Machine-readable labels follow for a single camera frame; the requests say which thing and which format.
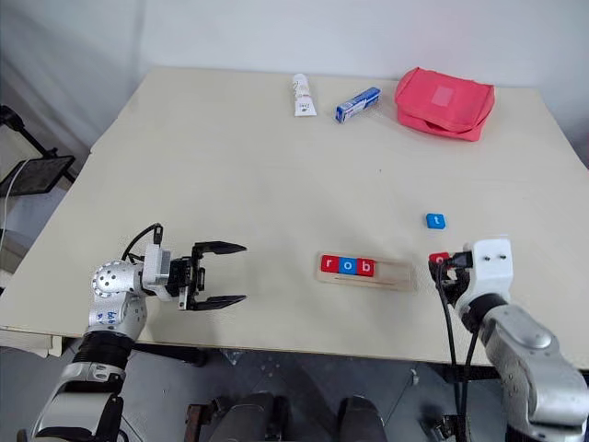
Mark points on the red letter tile b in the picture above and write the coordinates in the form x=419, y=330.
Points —
x=365, y=267

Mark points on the blue white toothpaste box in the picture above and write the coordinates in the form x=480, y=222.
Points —
x=356, y=106

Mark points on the blue letter tile t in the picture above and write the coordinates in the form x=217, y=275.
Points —
x=435, y=221

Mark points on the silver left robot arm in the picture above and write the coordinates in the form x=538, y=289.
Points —
x=110, y=317

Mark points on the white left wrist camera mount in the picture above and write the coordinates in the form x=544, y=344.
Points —
x=154, y=269

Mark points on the black stand with tray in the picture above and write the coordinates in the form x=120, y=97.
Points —
x=34, y=172

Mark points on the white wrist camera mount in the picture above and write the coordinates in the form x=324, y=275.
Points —
x=154, y=269
x=492, y=274

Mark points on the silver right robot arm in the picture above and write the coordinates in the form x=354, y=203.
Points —
x=529, y=354

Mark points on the pink fabric zip pouch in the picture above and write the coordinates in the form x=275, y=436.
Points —
x=442, y=103

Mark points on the white squeeze tube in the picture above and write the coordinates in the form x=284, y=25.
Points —
x=303, y=99

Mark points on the red letter tile r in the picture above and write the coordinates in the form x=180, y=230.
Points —
x=329, y=264

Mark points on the dark rounded shape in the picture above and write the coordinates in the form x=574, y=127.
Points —
x=361, y=421

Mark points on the blue letter tile o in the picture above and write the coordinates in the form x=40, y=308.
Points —
x=347, y=266

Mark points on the wooden letter tray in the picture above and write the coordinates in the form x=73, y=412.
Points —
x=391, y=276

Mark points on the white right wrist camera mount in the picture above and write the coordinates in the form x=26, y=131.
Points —
x=492, y=274

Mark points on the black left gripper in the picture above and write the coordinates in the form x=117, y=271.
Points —
x=181, y=276

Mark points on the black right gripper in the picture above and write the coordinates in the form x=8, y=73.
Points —
x=456, y=282

